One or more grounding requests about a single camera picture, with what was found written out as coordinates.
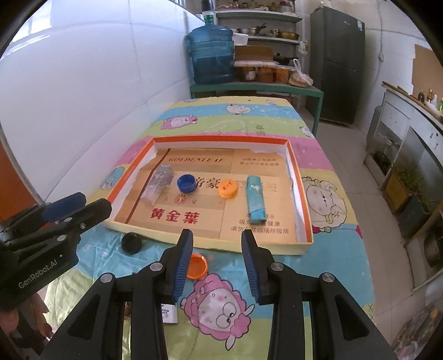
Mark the white metal shelf rack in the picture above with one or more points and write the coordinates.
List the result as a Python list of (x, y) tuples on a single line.
[(274, 24)]

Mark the black bottle cap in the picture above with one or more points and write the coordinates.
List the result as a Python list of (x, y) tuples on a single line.
[(131, 243)]

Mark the green low bench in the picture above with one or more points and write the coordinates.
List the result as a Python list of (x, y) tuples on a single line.
[(309, 91)]

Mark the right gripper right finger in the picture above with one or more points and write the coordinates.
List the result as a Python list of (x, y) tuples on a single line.
[(274, 283)]

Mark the shallow orange-rimmed cardboard box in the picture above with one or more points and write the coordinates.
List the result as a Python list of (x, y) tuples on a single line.
[(217, 223)]

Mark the brown wooden door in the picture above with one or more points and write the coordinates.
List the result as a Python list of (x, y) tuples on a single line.
[(15, 196)]

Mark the white Hello Kitty box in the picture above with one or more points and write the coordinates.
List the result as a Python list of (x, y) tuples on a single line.
[(169, 314)]

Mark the dark grey refrigerator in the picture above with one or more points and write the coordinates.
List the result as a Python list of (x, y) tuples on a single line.
[(337, 55)]

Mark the blue bottle cap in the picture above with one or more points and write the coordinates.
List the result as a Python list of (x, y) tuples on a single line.
[(186, 183)]

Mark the grey kitchen counter cabinet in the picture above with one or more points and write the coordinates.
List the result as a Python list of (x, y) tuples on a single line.
[(404, 155)]

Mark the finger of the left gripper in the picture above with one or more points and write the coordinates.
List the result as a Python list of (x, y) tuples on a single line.
[(39, 215), (79, 217)]

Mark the blue water jug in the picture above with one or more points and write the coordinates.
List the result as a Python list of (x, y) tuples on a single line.
[(211, 49)]

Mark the teal rectangular box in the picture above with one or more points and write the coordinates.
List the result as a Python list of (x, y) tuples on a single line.
[(255, 200)]

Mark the clear glitter rectangular box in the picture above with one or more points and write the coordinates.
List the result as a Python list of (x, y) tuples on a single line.
[(161, 178)]

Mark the orange bottle cap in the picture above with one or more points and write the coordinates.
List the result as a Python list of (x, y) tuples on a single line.
[(227, 188), (198, 267)]

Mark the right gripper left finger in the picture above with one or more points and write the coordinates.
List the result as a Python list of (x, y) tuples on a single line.
[(159, 283)]

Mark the colourful cartoon sheep bedsheet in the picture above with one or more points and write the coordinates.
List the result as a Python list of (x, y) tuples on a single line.
[(216, 316)]

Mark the plastic bag of buns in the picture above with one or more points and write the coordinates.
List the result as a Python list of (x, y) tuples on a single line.
[(298, 77)]

